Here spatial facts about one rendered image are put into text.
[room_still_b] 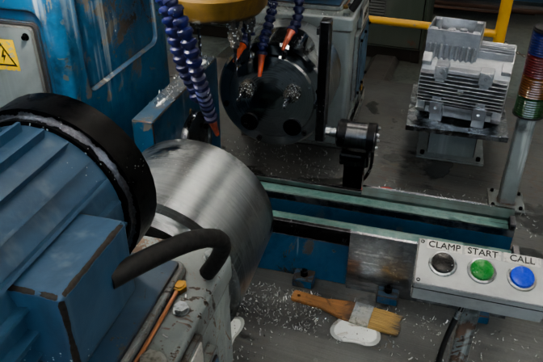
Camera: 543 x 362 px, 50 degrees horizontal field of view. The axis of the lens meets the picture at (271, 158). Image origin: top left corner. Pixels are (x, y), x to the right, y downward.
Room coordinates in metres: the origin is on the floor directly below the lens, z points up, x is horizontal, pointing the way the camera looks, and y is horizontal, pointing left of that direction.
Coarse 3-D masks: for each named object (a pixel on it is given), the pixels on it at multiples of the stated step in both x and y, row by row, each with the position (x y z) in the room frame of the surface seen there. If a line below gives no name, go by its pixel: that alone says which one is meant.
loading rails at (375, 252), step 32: (288, 192) 0.97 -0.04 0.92; (320, 192) 0.97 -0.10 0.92; (352, 192) 0.96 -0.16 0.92; (384, 192) 0.95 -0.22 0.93; (288, 224) 0.86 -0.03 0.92; (320, 224) 0.85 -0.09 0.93; (352, 224) 0.87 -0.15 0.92; (384, 224) 0.91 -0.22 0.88; (416, 224) 0.90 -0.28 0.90; (448, 224) 0.88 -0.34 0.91; (480, 224) 0.87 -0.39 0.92; (512, 224) 0.85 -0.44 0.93; (288, 256) 0.86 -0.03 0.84; (320, 256) 0.85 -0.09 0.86; (352, 256) 0.82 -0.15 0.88; (384, 256) 0.81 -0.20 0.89; (352, 288) 0.82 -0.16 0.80; (384, 288) 0.80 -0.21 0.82; (480, 320) 0.73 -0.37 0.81
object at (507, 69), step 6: (426, 54) 1.30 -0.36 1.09; (432, 54) 1.29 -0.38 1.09; (426, 60) 1.29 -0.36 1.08; (504, 66) 1.23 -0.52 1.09; (510, 66) 1.22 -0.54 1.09; (504, 72) 1.22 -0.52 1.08; (510, 72) 1.21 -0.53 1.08; (420, 102) 1.29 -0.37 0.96; (420, 108) 1.29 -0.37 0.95; (492, 114) 1.23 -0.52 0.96; (498, 114) 1.22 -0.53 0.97; (492, 120) 1.22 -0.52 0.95; (498, 120) 1.21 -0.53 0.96
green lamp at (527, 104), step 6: (516, 96) 1.12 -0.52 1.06; (516, 102) 1.10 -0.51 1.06; (522, 102) 1.09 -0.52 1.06; (528, 102) 1.08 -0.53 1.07; (534, 102) 1.07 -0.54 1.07; (540, 102) 1.07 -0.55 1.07; (516, 108) 1.10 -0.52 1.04; (522, 108) 1.08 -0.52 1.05; (528, 108) 1.08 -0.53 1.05; (534, 108) 1.07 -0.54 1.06; (540, 108) 1.08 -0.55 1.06; (516, 114) 1.09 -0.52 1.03; (522, 114) 1.08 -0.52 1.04; (528, 114) 1.08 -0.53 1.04; (534, 114) 1.07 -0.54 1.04; (540, 114) 1.08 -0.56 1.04
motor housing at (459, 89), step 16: (480, 48) 1.29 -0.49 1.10; (496, 48) 1.28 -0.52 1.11; (512, 48) 1.28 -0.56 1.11; (432, 64) 1.29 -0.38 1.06; (464, 64) 1.27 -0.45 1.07; (480, 64) 1.26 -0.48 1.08; (496, 64) 1.25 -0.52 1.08; (432, 80) 1.27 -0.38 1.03; (448, 80) 1.25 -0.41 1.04; (464, 80) 1.25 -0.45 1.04; (496, 80) 1.23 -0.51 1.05; (448, 96) 1.25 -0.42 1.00; (464, 96) 1.24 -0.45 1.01; (480, 96) 1.22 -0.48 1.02; (496, 96) 1.22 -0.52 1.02; (448, 112) 1.28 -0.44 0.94; (464, 112) 1.27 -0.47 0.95; (496, 112) 1.21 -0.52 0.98
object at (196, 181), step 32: (160, 160) 0.70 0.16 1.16; (192, 160) 0.70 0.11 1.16; (224, 160) 0.72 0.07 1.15; (160, 192) 0.62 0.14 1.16; (192, 192) 0.63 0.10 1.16; (224, 192) 0.66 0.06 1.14; (256, 192) 0.70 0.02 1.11; (160, 224) 0.57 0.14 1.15; (192, 224) 0.58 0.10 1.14; (224, 224) 0.61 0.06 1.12; (256, 224) 0.66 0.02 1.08; (256, 256) 0.63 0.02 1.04
